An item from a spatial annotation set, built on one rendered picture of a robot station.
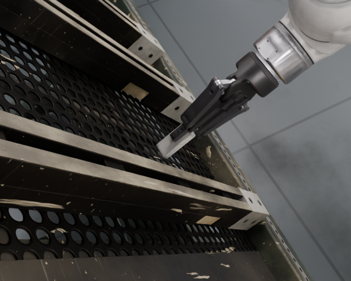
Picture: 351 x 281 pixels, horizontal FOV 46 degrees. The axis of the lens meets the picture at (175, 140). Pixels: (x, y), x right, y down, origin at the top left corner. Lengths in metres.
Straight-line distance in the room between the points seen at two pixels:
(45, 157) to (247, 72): 0.38
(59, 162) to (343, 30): 0.35
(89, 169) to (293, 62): 0.37
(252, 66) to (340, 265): 1.50
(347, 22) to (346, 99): 2.00
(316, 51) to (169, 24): 2.07
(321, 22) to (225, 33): 2.16
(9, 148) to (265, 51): 0.43
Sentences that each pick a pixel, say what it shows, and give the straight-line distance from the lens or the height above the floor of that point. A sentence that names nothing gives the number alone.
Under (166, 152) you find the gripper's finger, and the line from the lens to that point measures 0.74.
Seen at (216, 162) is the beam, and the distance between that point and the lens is 1.11.
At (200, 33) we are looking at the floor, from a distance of 2.65.
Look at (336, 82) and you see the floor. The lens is 2.56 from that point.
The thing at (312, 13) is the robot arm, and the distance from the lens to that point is 0.51.
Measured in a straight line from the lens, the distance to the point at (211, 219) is 0.83.
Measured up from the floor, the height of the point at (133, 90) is 1.12.
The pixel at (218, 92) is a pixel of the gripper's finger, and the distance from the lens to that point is 0.66.
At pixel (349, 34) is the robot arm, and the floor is 1.52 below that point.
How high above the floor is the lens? 1.88
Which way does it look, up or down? 60 degrees down
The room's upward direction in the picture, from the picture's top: straight up
